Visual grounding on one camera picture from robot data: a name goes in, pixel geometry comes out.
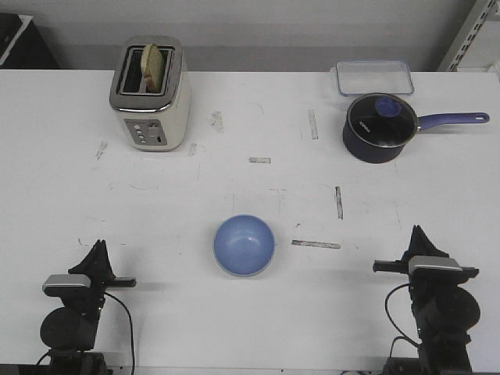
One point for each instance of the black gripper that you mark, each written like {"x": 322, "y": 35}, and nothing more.
{"x": 100, "y": 282}
{"x": 425, "y": 284}

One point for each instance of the blue bowl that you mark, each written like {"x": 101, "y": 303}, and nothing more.
{"x": 244, "y": 245}

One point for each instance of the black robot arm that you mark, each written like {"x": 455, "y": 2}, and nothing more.
{"x": 70, "y": 331}
{"x": 442, "y": 309}

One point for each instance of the dark blue saucepan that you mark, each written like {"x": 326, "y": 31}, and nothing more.
{"x": 373, "y": 154}

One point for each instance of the glass pot lid blue knob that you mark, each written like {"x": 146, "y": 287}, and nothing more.
{"x": 382, "y": 120}

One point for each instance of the clear plastic food container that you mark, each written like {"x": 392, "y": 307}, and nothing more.
{"x": 359, "y": 77}

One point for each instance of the cream and chrome toaster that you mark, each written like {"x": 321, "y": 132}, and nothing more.
{"x": 154, "y": 122}

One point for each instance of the slice of toast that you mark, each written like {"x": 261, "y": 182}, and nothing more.
{"x": 152, "y": 67}

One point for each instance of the white metal shelf upright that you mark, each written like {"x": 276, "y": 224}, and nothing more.
{"x": 475, "y": 48}

